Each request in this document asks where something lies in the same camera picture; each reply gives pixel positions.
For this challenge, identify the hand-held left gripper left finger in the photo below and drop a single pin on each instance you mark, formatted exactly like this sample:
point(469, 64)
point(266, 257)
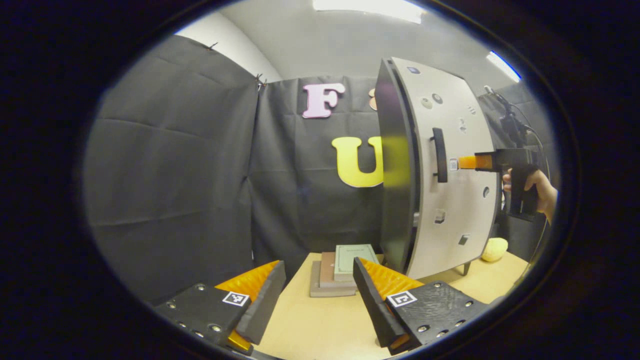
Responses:
point(265, 305)

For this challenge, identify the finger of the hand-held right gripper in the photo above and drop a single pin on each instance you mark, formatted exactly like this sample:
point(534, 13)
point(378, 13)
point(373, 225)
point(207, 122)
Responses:
point(467, 162)

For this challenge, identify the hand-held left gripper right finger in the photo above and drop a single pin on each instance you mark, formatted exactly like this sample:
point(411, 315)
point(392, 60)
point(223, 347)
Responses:
point(372, 305)

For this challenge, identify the grey cabinet door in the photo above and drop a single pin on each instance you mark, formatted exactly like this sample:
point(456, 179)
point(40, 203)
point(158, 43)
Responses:
point(472, 200)

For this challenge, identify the grey cabinet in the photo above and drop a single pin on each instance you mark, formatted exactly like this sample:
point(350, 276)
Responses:
point(395, 210)

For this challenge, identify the brown book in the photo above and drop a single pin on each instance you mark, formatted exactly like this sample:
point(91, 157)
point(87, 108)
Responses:
point(327, 272)

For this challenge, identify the yellow toy corn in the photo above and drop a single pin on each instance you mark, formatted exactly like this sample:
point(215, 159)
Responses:
point(495, 250)

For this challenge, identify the narrow ceiling light panel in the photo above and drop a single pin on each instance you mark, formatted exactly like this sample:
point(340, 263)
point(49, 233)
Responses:
point(504, 66)

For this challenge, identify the black backdrop cloth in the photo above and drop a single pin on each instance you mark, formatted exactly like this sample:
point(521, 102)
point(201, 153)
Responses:
point(170, 165)

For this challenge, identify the wide ceiling light panel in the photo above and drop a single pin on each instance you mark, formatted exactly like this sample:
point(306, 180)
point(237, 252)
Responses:
point(370, 9)

